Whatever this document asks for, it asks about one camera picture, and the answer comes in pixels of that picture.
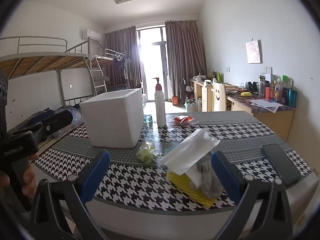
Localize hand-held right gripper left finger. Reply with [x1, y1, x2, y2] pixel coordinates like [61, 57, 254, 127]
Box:
[29, 150, 112, 240]

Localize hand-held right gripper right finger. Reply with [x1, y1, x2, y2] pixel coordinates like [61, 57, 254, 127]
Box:
[210, 151, 294, 240]

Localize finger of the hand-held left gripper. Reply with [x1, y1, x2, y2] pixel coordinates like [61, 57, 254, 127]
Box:
[10, 110, 73, 143]

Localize grey cloth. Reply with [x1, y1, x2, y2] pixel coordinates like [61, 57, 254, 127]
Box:
[196, 152, 223, 198]

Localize yellow foam net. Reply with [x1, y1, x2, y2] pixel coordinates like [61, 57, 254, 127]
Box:
[167, 170, 217, 208]

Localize blue face mask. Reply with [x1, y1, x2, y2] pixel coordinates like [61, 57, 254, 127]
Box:
[159, 129, 220, 175]

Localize white foam box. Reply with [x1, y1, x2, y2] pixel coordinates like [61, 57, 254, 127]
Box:
[79, 88, 144, 148]

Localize person's left hand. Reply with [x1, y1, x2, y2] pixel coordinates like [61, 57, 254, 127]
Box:
[21, 154, 39, 199]

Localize blue plaid quilt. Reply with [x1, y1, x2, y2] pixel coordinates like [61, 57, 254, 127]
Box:
[25, 106, 84, 140]

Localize houndstooth tablecloth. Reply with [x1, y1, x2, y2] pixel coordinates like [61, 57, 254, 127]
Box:
[32, 110, 313, 215]

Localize crumpled green white plastic bag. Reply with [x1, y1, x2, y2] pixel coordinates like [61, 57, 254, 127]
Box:
[136, 141, 158, 164]

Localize black smartphone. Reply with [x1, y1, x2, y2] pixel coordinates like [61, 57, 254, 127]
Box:
[261, 144, 302, 186]

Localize metal bunk bed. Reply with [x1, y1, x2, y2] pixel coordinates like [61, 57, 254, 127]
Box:
[0, 36, 110, 140]
[94, 48, 140, 93]

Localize red packet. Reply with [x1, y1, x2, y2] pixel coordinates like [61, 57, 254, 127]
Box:
[174, 116, 192, 125]

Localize wooden desk with patterned cover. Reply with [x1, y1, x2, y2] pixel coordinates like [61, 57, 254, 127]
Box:
[226, 90, 295, 142]

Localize white bin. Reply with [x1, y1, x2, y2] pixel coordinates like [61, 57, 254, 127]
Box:
[184, 101, 198, 113]

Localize wooden chair with smiley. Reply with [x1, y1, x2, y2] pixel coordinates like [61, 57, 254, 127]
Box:
[212, 82, 227, 112]

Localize wooden desk with drawers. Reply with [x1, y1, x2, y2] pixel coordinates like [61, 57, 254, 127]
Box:
[190, 79, 238, 112]

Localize white papers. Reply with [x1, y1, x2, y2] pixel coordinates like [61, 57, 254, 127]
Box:
[249, 99, 284, 113]

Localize hanging dark clothes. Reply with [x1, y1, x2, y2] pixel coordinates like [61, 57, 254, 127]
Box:
[113, 56, 130, 70]

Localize black speakers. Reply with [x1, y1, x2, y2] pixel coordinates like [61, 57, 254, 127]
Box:
[245, 81, 259, 93]

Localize white pump bottle red top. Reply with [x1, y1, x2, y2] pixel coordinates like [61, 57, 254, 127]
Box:
[153, 77, 166, 127]

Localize white air conditioner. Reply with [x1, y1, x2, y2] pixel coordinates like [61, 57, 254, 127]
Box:
[82, 29, 102, 42]

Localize brown curtain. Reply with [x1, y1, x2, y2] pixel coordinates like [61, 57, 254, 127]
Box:
[165, 20, 207, 103]
[104, 26, 140, 90]

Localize row of toiletry bottles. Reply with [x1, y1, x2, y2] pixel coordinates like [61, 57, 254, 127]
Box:
[257, 73, 298, 107]

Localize glass balcony door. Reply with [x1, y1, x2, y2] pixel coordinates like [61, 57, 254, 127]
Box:
[136, 26, 167, 103]

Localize wall poster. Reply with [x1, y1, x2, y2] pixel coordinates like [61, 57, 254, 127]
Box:
[245, 39, 263, 64]

